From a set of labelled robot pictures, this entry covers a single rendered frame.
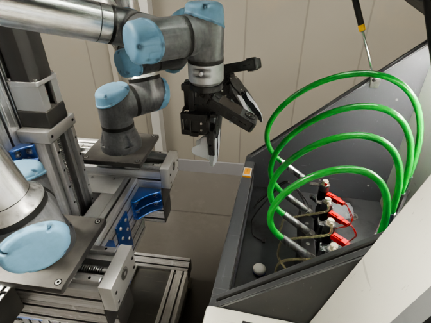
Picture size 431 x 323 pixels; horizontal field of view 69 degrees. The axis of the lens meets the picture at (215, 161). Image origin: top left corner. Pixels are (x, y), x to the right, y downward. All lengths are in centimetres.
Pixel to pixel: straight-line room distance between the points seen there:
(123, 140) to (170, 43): 63
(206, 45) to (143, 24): 12
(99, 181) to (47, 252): 61
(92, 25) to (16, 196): 33
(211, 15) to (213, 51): 6
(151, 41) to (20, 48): 41
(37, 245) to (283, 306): 49
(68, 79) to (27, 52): 202
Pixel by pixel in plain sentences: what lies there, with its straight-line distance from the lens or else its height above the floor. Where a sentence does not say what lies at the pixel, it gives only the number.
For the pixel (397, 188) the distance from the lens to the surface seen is 76.
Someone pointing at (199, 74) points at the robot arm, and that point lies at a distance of 64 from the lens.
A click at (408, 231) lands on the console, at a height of 132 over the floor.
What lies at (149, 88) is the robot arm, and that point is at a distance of 117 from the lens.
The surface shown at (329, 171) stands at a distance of 62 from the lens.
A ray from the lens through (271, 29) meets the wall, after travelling 236.
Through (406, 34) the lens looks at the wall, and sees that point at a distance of 253.
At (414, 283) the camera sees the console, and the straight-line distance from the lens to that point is 48.
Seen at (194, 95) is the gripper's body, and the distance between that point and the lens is 69.
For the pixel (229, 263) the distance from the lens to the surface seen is 88.
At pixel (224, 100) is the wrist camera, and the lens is 69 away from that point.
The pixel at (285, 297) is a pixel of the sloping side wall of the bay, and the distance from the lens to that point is 71.
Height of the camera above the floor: 163
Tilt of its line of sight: 33 degrees down
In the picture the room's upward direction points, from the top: straight up
